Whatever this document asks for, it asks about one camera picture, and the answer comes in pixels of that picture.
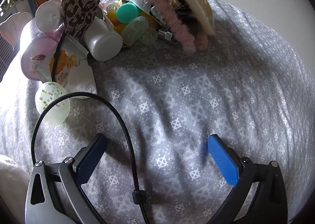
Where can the white tissue packet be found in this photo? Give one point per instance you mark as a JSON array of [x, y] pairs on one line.
[[81, 81]]

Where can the white snack packet orange print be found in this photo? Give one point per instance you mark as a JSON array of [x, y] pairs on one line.
[[66, 59]]

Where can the grey patterned bedsheet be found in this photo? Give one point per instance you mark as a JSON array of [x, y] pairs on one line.
[[196, 91]]

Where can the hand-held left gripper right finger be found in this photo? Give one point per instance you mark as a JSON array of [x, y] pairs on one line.
[[222, 160]]

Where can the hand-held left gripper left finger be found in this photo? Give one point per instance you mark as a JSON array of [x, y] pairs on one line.
[[89, 160]]

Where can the pink cup white lid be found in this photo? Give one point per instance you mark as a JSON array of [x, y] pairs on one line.
[[49, 15]]

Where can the beige plastic tray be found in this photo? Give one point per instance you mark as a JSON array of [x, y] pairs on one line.
[[194, 0]]

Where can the white plastic bottle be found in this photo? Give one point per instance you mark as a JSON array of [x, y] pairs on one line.
[[103, 42]]

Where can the translucent green capsule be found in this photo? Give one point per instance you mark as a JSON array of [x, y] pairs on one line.
[[150, 36], [134, 31]]

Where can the pink lidded tub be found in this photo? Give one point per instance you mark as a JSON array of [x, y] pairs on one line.
[[37, 47]]

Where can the polka dot clear egg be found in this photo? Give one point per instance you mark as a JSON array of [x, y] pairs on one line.
[[49, 91]]

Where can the teal plastic egg half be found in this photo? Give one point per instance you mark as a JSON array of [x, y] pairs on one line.
[[128, 12]]

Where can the metal threaded fitting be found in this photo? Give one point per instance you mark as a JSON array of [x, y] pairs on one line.
[[165, 34]]

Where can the yellow plastic toy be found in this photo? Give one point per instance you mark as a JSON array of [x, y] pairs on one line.
[[113, 16]]

